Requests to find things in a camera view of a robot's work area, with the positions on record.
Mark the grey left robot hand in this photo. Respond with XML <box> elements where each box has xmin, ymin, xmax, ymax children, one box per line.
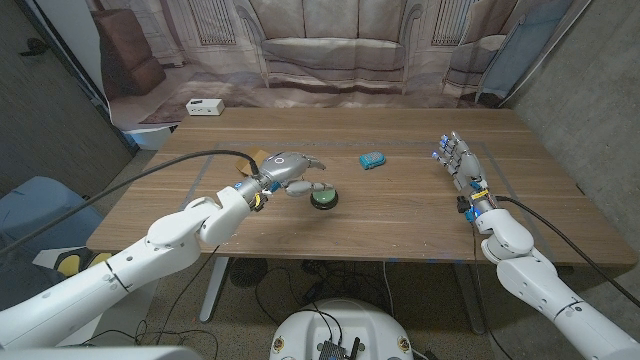
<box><xmin>234</xmin><ymin>151</ymin><xmax>335</xmax><ymax>202</ymax></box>

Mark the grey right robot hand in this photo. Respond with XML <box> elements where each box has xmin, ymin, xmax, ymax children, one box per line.
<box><xmin>431</xmin><ymin>131</ymin><xmax>494</xmax><ymax>202</ymax></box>

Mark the brown paper envelope with string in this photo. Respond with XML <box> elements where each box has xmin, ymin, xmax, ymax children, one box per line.
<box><xmin>235</xmin><ymin>146</ymin><xmax>272</xmax><ymax>178</ymax></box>

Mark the green push button black base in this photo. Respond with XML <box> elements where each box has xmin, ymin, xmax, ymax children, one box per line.
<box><xmin>309</xmin><ymin>188</ymin><xmax>340</xmax><ymax>211</ymax></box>

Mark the blue toy telephone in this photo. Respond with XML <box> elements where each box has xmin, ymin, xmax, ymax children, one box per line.
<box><xmin>358</xmin><ymin>151</ymin><xmax>387</xmax><ymax>171</ymax></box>

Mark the white power box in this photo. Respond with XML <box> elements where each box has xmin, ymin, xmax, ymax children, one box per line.
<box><xmin>185</xmin><ymin>97</ymin><xmax>226</xmax><ymax>117</ymax></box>

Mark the black round grille disc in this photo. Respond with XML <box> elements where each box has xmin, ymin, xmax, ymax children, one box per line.
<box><xmin>229</xmin><ymin>257</ymin><xmax>269</xmax><ymax>289</ymax></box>

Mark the printed living room backdrop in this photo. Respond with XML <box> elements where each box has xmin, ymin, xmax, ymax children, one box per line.
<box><xmin>84</xmin><ymin>0</ymin><xmax>594</xmax><ymax>134</ymax></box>

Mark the white table leg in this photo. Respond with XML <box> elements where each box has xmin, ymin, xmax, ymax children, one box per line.
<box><xmin>199</xmin><ymin>256</ymin><xmax>232</xmax><ymax>324</ymax></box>

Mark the grey table leg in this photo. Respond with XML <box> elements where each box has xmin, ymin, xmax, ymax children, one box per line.
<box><xmin>452</xmin><ymin>261</ymin><xmax>487</xmax><ymax>336</ymax></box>

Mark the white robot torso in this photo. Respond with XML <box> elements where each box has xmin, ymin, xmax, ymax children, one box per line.
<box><xmin>269</xmin><ymin>298</ymin><xmax>415</xmax><ymax>360</ymax></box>

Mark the black electronics module on torso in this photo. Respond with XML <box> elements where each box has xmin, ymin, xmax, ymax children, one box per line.
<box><xmin>316</xmin><ymin>337</ymin><xmax>362</xmax><ymax>360</ymax></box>

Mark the black yellow shoe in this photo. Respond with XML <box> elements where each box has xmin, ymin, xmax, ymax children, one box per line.
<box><xmin>53</xmin><ymin>247</ymin><xmax>115</xmax><ymax>279</ymax></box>

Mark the blue upholstered seat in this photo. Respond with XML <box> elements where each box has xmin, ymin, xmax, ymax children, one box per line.
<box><xmin>0</xmin><ymin>175</ymin><xmax>105</xmax><ymax>251</ymax></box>

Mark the person's leg in jeans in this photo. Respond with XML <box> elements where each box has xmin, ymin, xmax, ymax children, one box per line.
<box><xmin>0</xmin><ymin>243</ymin><xmax>67</xmax><ymax>312</ymax></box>

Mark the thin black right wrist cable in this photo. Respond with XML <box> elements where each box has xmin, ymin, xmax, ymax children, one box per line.
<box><xmin>468</xmin><ymin>219</ymin><xmax>516</xmax><ymax>360</ymax></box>

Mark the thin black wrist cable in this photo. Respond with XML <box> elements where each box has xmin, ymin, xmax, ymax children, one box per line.
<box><xmin>468</xmin><ymin>219</ymin><xmax>516</xmax><ymax>360</ymax></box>
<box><xmin>82</xmin><ymin>243</ymin><xmax>222</xmax><ymax>349</ymax></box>

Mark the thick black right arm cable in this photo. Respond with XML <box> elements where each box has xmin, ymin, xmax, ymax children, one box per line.
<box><xmin>494</xmin><ymin>194</ymin><xmax>640</xmax><ymax>309</ymax></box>

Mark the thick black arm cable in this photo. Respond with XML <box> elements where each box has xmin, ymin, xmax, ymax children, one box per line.
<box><xmin>494</xmin><ymin>194</ymin><xmax>640</xmax><ymax>309</ymax></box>
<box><xmin>0</xmin><ymin>149</ymin><xmax>262</xmax><ymax>255</ymax></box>

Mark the thin black left wrist cable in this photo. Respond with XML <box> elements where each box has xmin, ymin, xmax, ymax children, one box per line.
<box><xmin>82</xmin><ymin>243</ymin><xmax>222</xmax><ymax>349</ymax></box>

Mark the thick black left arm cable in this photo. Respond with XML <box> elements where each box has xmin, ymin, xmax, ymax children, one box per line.
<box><xmin>0</xmin><ymin>149</ymin><xmax>262</xmax><ymax>255</ymax></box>

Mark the black door handle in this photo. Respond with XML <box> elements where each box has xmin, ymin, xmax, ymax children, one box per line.
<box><xmin>19</xmin><ymin>37</ymin><xmax>49</xmax><ymax>58</ymax></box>

